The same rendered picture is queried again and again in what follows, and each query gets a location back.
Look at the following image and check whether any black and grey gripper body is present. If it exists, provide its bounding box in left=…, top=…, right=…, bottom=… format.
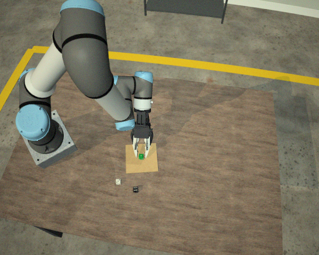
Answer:
left=132, top=108, right=151, bottom=139

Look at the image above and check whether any tan mat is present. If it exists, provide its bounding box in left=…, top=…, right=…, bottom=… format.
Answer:
left=125, top=143, right=158, bottom=174

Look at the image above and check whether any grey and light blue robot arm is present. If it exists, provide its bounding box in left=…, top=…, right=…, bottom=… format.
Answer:
left=15, top=0, right=153, bottom=154

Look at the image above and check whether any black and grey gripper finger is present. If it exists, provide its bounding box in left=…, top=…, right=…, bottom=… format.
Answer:
left=131, top=131, right=139, bottom=158
left=145, top=129, right=153, bottom=158

